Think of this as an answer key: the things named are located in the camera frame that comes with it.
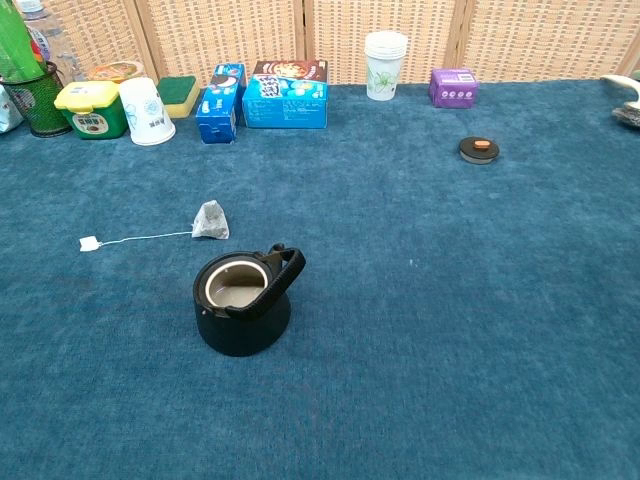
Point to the black cast iron teapot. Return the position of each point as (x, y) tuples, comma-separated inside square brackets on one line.
[(240, 335)]

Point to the clear glass dish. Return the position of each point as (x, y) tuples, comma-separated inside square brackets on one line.
[(627, 116)]

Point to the upturned white paper cup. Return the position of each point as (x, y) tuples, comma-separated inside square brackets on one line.
[(150, 115)]

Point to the wide blue cookie box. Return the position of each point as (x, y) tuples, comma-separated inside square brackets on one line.
[(285, 105)]

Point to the woven folding screen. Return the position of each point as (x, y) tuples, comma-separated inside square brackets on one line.
[(225, 30)]

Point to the green and yellow sponge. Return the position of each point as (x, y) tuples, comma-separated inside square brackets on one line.
[(177, 95)]

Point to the black lid orange knob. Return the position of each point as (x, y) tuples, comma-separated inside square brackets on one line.
[(477, 152)]

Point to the stack of white paper cups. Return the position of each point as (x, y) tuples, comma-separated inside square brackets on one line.
[(384, 70)]

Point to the dark mesh pen holder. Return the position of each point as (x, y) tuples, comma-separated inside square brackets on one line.
[(35, 110)]

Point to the blue carpet table cover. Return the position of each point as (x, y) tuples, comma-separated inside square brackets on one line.
[(400, 300)]

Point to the narrow blue cookie box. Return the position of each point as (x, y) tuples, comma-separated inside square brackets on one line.
[(217, 112)]

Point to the white wet wipes pack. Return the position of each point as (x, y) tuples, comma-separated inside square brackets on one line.
[(7, 112)]

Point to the orange sealed food cup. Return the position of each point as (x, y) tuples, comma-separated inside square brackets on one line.
[(115, 71)]

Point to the clear plastic water bottle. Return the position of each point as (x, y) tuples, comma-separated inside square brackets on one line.
[(50, 30)]

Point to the small purple box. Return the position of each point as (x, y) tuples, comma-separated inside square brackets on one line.
[(452, 90)]

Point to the green tub with yellow lid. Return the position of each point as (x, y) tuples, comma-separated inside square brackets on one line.
[(95, 117)]

